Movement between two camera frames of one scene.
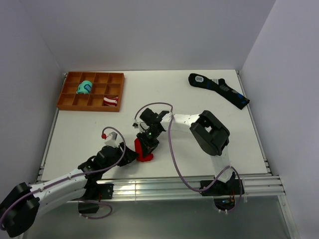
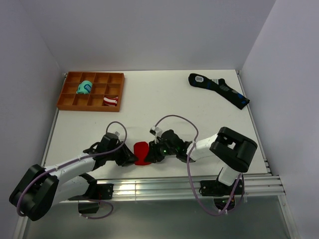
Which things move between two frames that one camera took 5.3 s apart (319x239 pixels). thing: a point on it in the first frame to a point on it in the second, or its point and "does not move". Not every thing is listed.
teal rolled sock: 84,87 does not move
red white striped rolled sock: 110,101 does not move
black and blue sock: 219,86 does not move
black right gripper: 147,146 to 153,156
